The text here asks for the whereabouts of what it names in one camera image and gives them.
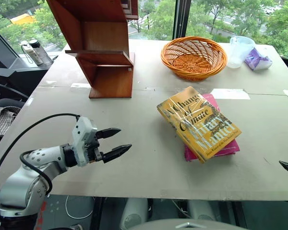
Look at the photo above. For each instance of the black office chair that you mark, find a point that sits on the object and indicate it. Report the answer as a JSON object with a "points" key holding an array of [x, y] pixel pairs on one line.
{"points": [[7, 101]]}

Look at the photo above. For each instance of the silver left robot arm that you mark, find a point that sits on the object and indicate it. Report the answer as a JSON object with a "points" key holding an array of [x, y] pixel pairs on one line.
{"points": [[19, 187]]}

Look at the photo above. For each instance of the white water bottle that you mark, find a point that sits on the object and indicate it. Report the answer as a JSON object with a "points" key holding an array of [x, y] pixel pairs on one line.
{"points": [[35, 56]]}

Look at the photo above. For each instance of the purple and white packet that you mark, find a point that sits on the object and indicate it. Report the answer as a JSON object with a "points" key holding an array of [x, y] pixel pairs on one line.
{"points": [[257, 60]]}

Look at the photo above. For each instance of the black window frame post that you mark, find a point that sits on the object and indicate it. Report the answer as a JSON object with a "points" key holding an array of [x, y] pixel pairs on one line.
{"points": [[181, 19]]}

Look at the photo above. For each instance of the brown wooden bookshelf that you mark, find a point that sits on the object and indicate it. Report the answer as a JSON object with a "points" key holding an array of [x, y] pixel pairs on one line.
{"points": [[105, 36]]}

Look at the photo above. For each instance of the white rounded robot leg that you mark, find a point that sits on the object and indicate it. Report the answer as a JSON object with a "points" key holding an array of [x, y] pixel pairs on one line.
{"points": [[201, 210], [133, 213]]}

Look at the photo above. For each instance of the pink book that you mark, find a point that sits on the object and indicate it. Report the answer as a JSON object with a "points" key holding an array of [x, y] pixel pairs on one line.
{"points": [[232, 146]]}

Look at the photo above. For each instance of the yellow hardcover book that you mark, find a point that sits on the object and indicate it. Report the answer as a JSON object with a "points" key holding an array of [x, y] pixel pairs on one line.
{"points": [[199, 124]]}

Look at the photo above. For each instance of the clear bottle with black cap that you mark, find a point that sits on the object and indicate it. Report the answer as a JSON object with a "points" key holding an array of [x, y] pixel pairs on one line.
{"points": [[44, 56]]}

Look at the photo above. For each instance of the large white tape strip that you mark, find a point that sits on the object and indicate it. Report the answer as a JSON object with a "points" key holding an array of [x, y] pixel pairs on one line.
{"points": [[230, 94]]}

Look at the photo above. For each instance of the black monitor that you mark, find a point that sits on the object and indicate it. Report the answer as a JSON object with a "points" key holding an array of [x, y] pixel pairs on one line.
{"points": [[1, 48]]}

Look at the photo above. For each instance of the orange wicker basket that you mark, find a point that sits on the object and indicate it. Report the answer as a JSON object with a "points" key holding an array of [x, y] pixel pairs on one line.
{"points": [[194, 61]]}

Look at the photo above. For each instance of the clear plastic measuring cup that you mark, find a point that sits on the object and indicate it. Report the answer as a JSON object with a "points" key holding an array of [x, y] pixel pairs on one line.
{"points": [[237, 54]]}

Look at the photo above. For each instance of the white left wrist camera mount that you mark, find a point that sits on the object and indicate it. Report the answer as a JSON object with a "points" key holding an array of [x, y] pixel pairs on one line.
{"points": [[82, 136]]}

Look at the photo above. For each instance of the grey robot torso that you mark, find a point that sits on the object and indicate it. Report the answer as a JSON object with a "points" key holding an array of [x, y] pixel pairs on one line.
{"points": [[187, 225]]}

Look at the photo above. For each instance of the checked cloth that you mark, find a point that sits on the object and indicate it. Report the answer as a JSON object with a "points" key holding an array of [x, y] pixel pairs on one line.
{"points": [[2, 122]]}

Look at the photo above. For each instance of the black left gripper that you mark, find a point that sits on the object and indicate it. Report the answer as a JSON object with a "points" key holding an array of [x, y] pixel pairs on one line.
{"points": [[96, 153]]}

